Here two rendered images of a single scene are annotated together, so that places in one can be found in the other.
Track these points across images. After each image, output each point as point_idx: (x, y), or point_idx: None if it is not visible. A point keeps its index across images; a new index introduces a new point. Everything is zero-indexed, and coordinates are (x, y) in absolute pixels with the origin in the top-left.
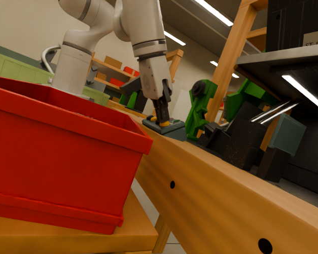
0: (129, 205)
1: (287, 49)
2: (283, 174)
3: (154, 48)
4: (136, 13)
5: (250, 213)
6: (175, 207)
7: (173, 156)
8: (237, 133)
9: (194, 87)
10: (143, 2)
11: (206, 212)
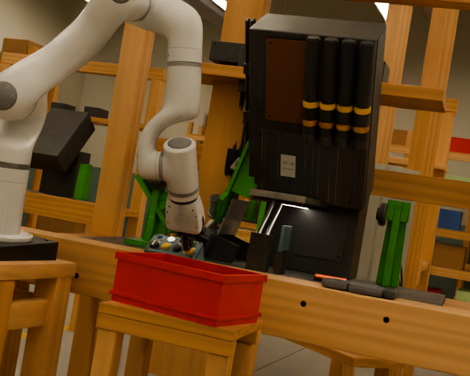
0: None
1: (286, 194)
2: (272, 262)
3: (196, 195)
4: (188, 174)
5: (294, 294)
6: None
7: None
8: (254, 245)
9: None
10: (193, 165)
11: (269, 304)
